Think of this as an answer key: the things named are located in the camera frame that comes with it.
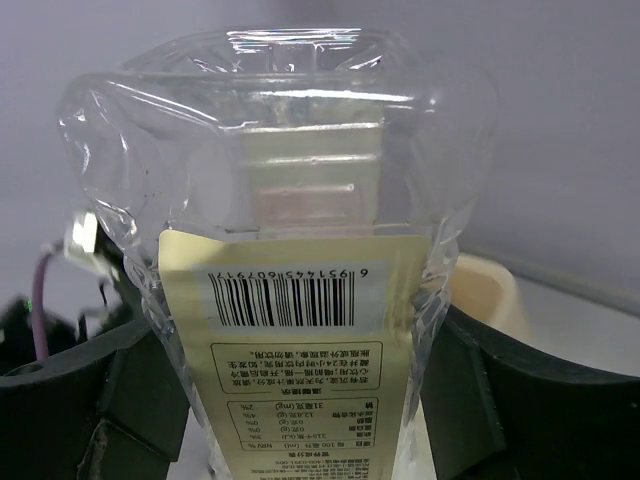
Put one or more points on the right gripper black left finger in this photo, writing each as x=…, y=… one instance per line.
x=110, y=408

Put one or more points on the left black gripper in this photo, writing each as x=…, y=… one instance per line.
x=100, y=311

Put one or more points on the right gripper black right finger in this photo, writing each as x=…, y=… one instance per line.
x=497, y=408

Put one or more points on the white label clear bottle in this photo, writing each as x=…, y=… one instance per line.
x=288, y=203

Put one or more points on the cream plastic bin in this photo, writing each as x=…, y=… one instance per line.
x=488, y=292

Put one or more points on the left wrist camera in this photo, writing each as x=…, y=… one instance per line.
x=81, y=243

